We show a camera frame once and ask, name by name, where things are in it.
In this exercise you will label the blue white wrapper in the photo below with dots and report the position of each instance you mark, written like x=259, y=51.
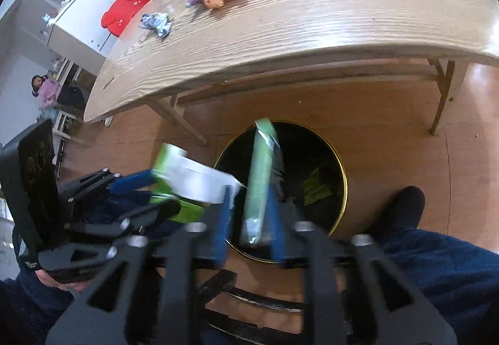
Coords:
x=158, y=22

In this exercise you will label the doll in pink dress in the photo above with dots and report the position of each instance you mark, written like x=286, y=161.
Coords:
x=46, y=90

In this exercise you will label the person's left hand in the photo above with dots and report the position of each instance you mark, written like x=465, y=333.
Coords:
x=58, y=282

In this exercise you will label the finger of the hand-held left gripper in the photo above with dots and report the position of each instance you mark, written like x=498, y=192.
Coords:
x=156, y=213
x=132, y=181

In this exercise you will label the white shoe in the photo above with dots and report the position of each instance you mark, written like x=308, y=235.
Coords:
x=109, y=120

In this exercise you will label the white cabinet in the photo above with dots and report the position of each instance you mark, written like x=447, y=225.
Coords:
x=82, y=21

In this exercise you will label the red bear-shaped chair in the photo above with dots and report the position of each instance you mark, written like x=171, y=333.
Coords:
x=124, y=12

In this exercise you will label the green wrapper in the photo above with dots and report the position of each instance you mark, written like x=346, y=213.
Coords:
x=317, y=187

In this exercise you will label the black bag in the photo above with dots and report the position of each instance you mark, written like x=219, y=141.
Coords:
x=72, y=97

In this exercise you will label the black bin with gold rim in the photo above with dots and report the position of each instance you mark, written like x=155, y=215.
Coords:
x=308, y=150

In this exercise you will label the wooden table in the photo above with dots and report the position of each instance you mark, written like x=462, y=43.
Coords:
x=312, y=17

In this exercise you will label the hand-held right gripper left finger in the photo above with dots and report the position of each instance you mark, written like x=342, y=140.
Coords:
x=219, y=230

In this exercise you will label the person's left forearm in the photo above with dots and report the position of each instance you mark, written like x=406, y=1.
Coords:
x=23, y=310

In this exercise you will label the person's leg in blue trousers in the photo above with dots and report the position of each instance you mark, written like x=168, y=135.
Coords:
x=440, y=275

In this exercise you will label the white metal rack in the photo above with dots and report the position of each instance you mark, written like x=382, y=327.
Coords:
x=64, y=123

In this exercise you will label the long green packet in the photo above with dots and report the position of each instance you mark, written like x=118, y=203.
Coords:
x=261, y=173

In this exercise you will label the green and white carton box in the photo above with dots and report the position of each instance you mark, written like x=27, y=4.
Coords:
x=195, y=177

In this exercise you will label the person's black slipper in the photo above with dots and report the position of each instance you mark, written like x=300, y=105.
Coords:
x=401, y=208

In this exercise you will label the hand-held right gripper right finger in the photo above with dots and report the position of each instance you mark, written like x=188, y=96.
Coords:
x=275, y=228

